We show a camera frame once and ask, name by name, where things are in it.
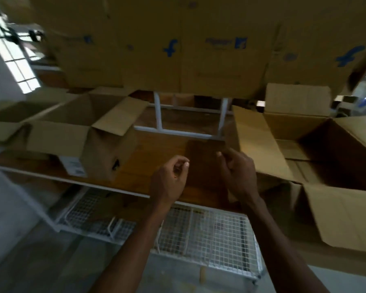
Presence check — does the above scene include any person's right hand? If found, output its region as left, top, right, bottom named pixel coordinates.
left=217, top=148, right=260, bottom=205

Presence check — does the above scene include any person's left hand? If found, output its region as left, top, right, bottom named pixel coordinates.
left=149, top=155, right=190, bottom=208

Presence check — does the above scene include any person's left forearm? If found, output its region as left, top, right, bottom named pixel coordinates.
left=90, top=199, right=179, bottom=293

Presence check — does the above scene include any person's right forearm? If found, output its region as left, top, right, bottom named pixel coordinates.
left=240, top=195, right=330, bottom=293

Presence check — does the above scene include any open cardboard box white label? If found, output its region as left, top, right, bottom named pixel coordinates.
left=26, top=87, right=150, bottom=182

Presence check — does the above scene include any large open cardboard box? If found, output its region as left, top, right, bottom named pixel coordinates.
left=232, top=83, right=366, bottom=254

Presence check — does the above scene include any flattened cardboard box blue print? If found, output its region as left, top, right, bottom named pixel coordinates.
left=27, top=0, right=282, bottom=98
left=262, top=0, right=366, bottom=95

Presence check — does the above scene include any plain open cardboard box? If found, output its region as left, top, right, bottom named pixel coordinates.
left=0, top=88, right=80, bottom=144

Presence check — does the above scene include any white metal frame stand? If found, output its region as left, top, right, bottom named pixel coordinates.
left=134, top=91, right=233, bottom=141

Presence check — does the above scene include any white wire mesh shelf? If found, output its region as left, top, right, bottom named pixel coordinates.
left=56, top=186, right=264, bottom=282

